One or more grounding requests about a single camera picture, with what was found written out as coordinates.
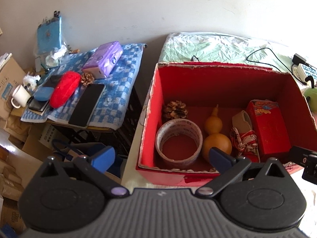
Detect blue small case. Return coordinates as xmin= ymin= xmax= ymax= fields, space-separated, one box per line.
xmin=33 ymin=86 xmax=54 ymax=102

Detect purple tissue pack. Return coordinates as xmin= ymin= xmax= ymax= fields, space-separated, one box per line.
xmin=82 ymin=41 xmax=123 ymax=79

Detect white power strip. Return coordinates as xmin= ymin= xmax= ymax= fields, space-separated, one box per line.
xmin=293 ymin=63 xmax=317 ymax=83

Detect blue checkered towel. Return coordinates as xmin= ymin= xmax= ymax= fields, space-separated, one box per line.
xmin=20 ymin=43 xmax=146 ymax=130

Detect pale green bed sheet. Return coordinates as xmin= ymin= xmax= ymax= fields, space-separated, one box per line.
xmin=121 ymin=32 xmax=317 ymax=190

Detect black smartphone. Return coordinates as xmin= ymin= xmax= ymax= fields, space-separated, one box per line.
xmin=68 ymin=84 xmax=105 ymax=128

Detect red glasses case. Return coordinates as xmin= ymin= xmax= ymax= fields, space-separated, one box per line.
xmin=49 ymin=71 xmax=81 ymax=109

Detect green bug plush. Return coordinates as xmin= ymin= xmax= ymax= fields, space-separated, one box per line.
xmin=304 ymin=75 xmax=316 ymax=111

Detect large red cardboard box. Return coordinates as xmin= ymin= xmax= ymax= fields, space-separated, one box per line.
xmin=135 ymin=61 xmax=317 ymax=188

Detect dark wooden side table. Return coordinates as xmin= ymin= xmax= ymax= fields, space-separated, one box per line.
xmin=52 ymin=89 xmax=142 ymax=178

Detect brown calabash gourd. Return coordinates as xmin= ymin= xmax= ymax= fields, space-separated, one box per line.
xmin=201 ymin=105 xmax=232 ymax=161

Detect beige strap with red scarf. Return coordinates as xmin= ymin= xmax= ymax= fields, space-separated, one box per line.
xmin=230 ymin=109 xmax=261 ymax=163

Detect cardboard boxes on floor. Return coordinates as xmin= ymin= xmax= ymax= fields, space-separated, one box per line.
xmin=0 ymin=53 xmax=50 ymax=236

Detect printed tape roll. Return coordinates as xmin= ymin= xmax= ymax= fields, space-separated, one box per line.
xmin=155 ymin=119 xmax=203 ymax=170

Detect brown pine cone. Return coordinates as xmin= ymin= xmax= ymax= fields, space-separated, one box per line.
xmin=163 ymin=101 xmax=188 ymax=120

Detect small red gift box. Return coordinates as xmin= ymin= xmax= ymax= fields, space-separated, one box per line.
xmin=246 ymin=99 xmax=291 ymax=162

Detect black charger cable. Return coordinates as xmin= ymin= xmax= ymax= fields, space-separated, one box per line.
xmin=192 ymin=47 xmax=308 ymax=71

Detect white mug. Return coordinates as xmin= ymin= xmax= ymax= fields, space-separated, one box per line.
xmin=11 ymin=84 xmax=32 ymax=108

